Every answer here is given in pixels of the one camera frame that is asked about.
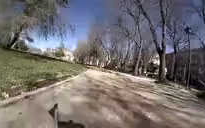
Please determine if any pale dirt path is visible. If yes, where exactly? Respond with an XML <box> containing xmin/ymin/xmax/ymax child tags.
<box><xmin>0</xmin><ymin>68</ymin><xmax>205</xmax><ymax>128</ymax></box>

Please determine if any row of bare park trees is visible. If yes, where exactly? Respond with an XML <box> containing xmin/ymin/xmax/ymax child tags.
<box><xmin>73</xmin><ymin>0</ymin><xmax>205</xmax><ymax>89</ymax></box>

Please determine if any pale stone kerb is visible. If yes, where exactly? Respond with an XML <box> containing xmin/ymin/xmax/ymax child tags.
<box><xmin>0</xmin><ymin>69</ymin><xmax>89</xmax><ymax>111</ymax></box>

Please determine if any robot's own part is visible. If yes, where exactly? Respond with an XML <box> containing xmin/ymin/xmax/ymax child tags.
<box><xmin>48</xmin><ymin>103</ymin><xmax>60</xmax><ymax>128</ymax></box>
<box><xmin>58</xmin><ymin>120</ymin><xmax>86</xmax><ymax>128</ymax></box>

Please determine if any green grass lawn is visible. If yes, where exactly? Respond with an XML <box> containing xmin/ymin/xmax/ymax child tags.
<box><xmin>0</xmin><ymin>44</ymin><xmax>88</xmax><ymax>104</ymax></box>

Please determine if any large leafy tree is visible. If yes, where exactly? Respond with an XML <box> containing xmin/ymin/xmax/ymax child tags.
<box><xmin>0</xmin><ymin>0</ymin><xmax>71</xmax><ymax>51</ymax></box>

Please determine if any dark building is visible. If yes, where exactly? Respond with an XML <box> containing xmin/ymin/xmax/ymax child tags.
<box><xmin>164</xmin><ymin>46</ymin><xmax>205</xmax><ymax>89</ymax></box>

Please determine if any lamp post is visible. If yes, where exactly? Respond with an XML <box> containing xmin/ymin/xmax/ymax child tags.
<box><xmin>184</xmin><ymin>25</ymin><xmax>194</xmax><ymax>88</ymax></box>

